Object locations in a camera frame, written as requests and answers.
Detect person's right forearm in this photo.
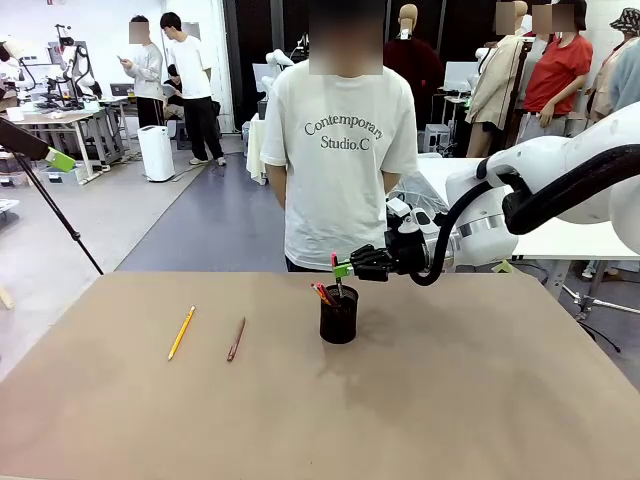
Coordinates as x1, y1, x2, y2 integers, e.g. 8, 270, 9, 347
264, 162, 289, 211

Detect white air purifier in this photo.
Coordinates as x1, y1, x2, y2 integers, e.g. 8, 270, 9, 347
137, 125, 176, 183

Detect black tripod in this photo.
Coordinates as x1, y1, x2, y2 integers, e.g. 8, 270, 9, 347
12, 152, 105, 276

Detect white computer case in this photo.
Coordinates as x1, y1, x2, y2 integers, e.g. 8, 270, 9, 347
423, 123, 454, 152

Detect yellow pencil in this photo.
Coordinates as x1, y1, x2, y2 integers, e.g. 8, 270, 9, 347
167, 305, 196, 361

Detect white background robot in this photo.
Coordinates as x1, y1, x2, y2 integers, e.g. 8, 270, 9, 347
0, 34, 39, 104

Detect dark red pen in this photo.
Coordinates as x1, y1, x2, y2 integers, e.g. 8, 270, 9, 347
227, 316, 247, 362

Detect table with white cloth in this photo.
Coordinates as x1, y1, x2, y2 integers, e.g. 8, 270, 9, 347
245, 112, 269, 186

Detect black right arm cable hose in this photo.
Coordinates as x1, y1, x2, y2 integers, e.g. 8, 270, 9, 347
407, 144, 640, 287

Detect mannequin in beige jacket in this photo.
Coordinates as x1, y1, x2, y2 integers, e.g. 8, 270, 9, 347
464, 0, 529, 159

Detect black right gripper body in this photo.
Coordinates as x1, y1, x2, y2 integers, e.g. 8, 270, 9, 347
384, 227, 434, 279

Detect metal light stand legs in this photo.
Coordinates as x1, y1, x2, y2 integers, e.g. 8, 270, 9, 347
559, 259, 640, 354

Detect white display panel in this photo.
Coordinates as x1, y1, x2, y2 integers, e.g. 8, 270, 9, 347
443, 60, 481, 94

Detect white robot with black cables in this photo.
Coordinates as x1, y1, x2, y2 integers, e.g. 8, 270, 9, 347
47, 22, 101, 109

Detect black mesh pen holder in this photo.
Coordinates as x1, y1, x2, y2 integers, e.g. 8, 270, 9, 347
319, 284, 360, 345

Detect clear plastic bag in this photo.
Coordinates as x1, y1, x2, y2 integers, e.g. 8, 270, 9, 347
388, 172, 449, 214

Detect seated person in black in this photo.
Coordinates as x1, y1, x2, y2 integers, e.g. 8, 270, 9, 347
162, 63, 185, 121

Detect grey workshop desk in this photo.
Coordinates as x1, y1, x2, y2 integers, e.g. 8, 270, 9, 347
0, 97, 126, 184

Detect clear storage box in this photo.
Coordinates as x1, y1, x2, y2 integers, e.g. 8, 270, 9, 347
38, 159, 84, 185

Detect person in white printed T-shirt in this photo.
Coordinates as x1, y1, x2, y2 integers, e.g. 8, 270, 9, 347
259, 0, 419, 274

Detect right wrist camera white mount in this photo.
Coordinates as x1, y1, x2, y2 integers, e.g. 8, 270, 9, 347
385, 197, 437, 231

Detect person in grey top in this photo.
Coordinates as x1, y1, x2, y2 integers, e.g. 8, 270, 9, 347
118, 14, 166, 129

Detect person in white tee black trousers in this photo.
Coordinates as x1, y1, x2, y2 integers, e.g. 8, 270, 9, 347
159, 12, 227, 167

